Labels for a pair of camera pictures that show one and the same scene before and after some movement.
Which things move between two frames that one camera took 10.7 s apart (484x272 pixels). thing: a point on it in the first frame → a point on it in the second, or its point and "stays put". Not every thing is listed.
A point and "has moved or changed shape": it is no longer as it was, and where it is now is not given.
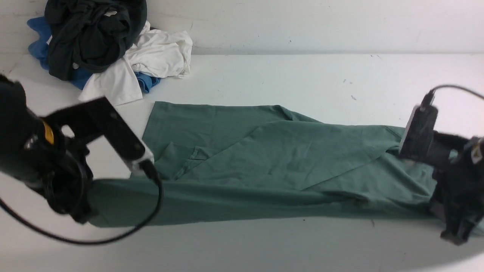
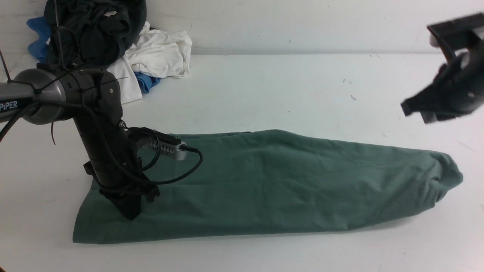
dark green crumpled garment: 90,35 stays put
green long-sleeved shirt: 216,162 has moved or changed shape
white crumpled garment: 158,53 stays put
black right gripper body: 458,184 → 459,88
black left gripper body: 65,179 → 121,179
